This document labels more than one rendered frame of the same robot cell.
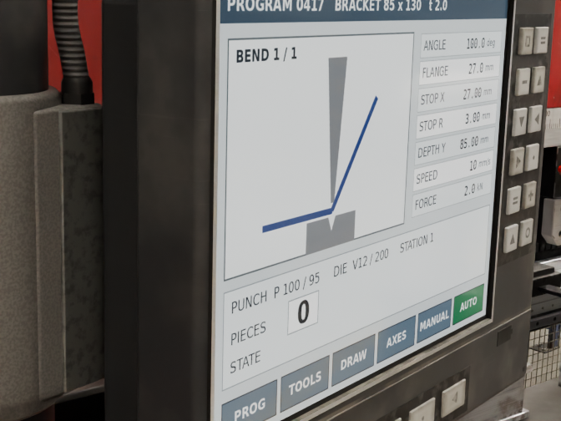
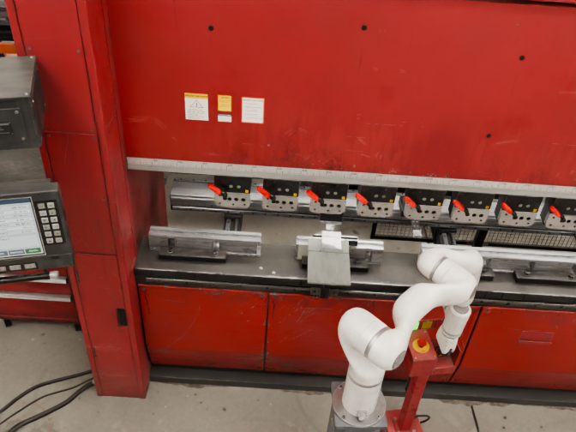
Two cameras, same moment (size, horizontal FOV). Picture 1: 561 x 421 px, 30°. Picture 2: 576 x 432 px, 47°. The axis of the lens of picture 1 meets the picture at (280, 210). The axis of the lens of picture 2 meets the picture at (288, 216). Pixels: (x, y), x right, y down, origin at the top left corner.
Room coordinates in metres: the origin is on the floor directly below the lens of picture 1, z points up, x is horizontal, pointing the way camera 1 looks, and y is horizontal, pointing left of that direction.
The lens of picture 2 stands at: (0.07, -1.84, 3.03)
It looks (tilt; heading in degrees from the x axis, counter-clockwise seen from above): 42 degrees down; 38
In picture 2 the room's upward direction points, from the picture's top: 4 degrees clockwise
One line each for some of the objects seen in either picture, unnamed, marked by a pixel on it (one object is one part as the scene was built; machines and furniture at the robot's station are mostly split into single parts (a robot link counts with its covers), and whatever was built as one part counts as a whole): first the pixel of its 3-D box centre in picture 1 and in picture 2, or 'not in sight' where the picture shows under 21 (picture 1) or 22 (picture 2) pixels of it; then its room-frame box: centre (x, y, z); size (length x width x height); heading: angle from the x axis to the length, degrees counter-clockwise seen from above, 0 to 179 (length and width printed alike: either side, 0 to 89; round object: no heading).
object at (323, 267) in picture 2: not in sight; (328, 261); (1.77, -0.74, 1.00); 0.26 x 0.18 x 0.01; 40
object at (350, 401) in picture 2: not in sight; (362, 388); (1.29, -1.25, 1.09); 0.19 x 0.19 x 0.18
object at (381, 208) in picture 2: not in sight; (375, 195); (1.99, -0.78, 1.26); 0.15 x 0.09 x 0.17; 130
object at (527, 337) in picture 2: not in sight; (537, 338); (2.41, -1.54, 0.59); 0.15 x 0.02 x 0.07; 130
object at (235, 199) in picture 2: not in sight; (233, 186); (1.61, -0.32, 1.26); 0.15 x 0.09 x 0.17; 130
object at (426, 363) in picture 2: not in sight; (429, 347); (1.87, -1.24, 0.75); 0.20 x 0.16 x 0.18; 141
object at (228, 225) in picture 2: not in sight; (235, 206); (1.89, -0.06, 0.81); 0.64 x 0.08 x 0.14; 40
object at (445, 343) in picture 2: not in sight; (447, 337); (1.90, -1.29, 0.85); 0.10 x 0.07 x 0.11; 51
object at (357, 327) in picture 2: not in sight; (363, 345); (1.29, -1.22, 1.30); 0.19 x 0.12 x 0.24; 85
